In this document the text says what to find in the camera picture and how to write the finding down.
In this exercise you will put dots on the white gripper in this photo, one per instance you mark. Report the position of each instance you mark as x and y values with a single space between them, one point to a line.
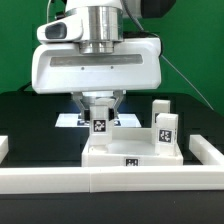
60 68

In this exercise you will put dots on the white square table top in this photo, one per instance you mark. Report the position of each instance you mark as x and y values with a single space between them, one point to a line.
130 147

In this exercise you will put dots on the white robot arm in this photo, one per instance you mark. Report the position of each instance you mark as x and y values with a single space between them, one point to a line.
87 53

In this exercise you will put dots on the white sheet with tags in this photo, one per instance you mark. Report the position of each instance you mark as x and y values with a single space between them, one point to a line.
71 120

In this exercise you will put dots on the white U-shaped fence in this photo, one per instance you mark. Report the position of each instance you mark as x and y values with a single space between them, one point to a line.
207 175

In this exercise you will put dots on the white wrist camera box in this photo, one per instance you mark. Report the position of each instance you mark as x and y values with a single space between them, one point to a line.
68 29

